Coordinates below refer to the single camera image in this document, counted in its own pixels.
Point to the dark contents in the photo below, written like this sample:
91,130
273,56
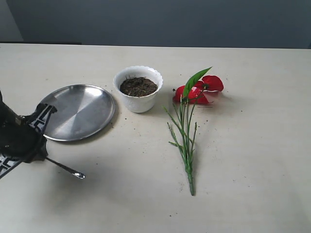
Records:
138,87

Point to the round stainless steel plate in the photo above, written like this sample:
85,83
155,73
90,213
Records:
82,111

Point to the red artificial flower stem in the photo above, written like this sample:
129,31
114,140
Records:
199,89

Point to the white scalloped flower pot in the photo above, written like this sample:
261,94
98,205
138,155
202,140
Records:
138,104

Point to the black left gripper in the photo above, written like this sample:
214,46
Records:
21,137

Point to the stainless steel spork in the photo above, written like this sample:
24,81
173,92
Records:
73,172

